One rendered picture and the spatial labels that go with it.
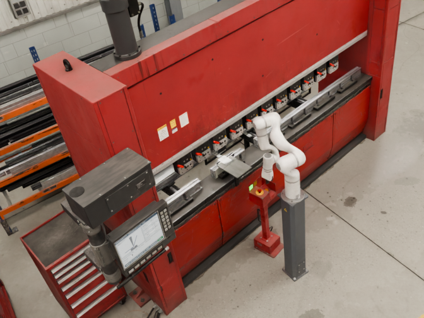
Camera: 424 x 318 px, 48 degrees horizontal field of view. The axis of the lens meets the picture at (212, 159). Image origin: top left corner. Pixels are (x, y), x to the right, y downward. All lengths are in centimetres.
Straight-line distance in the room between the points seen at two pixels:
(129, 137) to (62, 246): 124
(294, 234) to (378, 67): 229
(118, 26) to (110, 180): 102
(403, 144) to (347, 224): 148
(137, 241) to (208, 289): 161
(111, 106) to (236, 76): 133
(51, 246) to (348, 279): 262
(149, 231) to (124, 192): 40
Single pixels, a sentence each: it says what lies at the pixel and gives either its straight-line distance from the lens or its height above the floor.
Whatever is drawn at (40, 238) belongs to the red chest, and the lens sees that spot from 416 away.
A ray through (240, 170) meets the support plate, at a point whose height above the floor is 100.
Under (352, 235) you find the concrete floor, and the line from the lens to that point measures 496.
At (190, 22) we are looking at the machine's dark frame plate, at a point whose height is 230.
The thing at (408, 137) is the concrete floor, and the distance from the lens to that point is 622.
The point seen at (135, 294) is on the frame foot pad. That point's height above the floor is 2.
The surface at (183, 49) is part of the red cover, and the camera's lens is 348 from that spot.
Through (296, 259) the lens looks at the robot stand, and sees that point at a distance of 438.
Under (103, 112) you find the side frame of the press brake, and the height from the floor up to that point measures 221.
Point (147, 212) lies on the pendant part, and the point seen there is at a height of 160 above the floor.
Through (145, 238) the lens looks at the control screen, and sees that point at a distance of 317.
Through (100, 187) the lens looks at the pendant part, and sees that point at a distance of 285.
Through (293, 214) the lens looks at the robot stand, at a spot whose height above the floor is 87.
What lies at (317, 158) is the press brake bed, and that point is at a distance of 531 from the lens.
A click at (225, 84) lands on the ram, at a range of 391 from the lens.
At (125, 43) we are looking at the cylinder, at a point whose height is 242.
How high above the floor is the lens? 373
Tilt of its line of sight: 39 degrees down
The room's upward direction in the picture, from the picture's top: 10 degrees counter-clockwise
